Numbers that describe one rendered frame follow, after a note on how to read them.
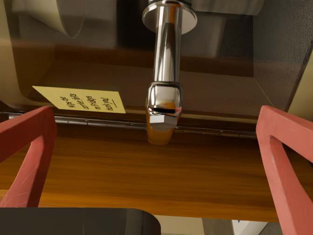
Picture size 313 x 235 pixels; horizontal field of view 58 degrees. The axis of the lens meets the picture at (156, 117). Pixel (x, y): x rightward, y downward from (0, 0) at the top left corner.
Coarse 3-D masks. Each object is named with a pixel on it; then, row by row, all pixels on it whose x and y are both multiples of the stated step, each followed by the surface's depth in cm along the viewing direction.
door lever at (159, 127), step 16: (144, 16) 13; (160, 16) 13; (176, 16) 13; (192, 16) 13; (160, 32) 13; (176, 32) 13; (160, 48) 12; (176, 48) 12; (160, 64) 12; (176, 64) 12; (160, 80) 12; (176, 80) 12; (160, 96) 12; (176, 96) 12; (160, 112) 12; (176, 112) 12; (160, 128) 14; (160, 144) 19
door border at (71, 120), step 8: (64, 120) 38; (72, 120) 38; (80, 120) 37; (88, 120) 37; (96, 120) 37; (104, 120) 37; (176, 128) 38; (184, 128) 38; (192, 128) 37; (200, 128) 37; (224, 136) 39; (232, 136) 39
